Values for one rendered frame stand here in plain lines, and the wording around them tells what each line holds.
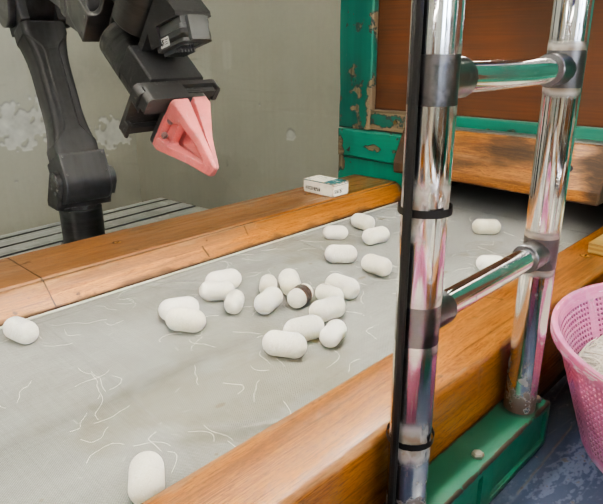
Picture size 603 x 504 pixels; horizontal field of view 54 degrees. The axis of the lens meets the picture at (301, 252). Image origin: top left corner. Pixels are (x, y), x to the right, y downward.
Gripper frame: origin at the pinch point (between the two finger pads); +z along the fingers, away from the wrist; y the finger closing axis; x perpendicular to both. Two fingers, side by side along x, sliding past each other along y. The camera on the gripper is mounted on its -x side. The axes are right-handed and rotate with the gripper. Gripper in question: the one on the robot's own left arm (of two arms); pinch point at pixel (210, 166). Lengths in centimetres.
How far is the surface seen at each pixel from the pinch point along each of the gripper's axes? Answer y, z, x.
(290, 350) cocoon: -8.4, 22.1, -5.0
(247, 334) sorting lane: -7.6, 18.2, -0.1
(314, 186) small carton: 26.2, -2.1, 12.4
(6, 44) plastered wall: 56, -160, 119
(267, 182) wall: 117, -66, 107
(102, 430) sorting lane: -22.9, 20.8, -2.3
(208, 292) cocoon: -5.9, 11.7, 3.8
